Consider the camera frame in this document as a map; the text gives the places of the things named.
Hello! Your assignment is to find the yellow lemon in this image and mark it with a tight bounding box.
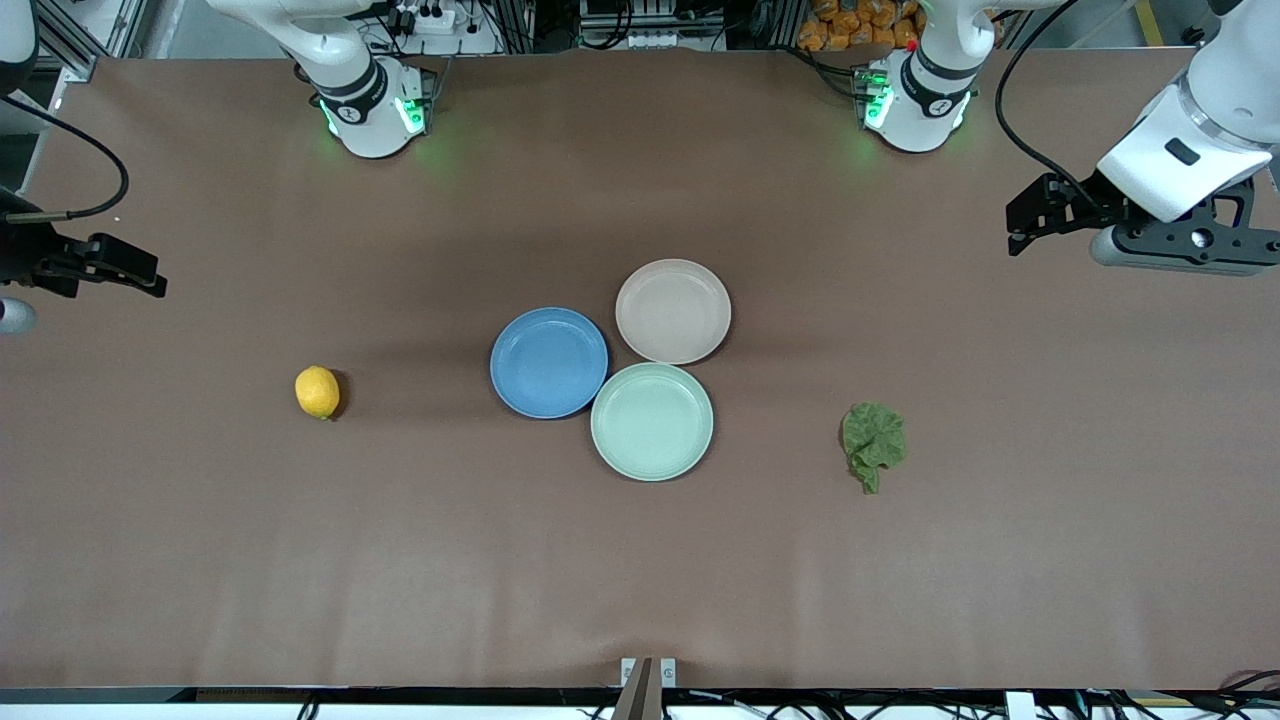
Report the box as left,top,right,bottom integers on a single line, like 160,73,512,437
295,365,342,421

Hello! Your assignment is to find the green lettuce leaf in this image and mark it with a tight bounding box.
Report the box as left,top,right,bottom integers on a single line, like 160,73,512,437
840,401,909,496

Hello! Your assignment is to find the orange snack bag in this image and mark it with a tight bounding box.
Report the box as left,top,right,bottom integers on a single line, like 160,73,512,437
797,0,923,53

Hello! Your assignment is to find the beige plate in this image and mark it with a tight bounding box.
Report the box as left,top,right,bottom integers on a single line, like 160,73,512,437
614,258,733,366

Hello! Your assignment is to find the white power strip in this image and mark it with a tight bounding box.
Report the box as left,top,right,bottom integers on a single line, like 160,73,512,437
393,0,459,37

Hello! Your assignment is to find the blue plate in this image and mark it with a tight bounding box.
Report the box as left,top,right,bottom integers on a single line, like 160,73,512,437
489,306,610,420

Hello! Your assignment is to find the pale green plate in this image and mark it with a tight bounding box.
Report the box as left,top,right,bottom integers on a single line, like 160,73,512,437
590,361,715,483

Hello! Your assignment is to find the brown table mat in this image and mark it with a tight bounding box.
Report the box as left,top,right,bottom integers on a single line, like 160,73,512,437
0,45,1280,691

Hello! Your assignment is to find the aluminium frame profile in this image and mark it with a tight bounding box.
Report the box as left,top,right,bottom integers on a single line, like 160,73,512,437
33,0,153,83

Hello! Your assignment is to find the metal bracket with brown post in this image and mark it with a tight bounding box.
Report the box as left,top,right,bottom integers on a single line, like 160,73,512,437
612,656,678,720

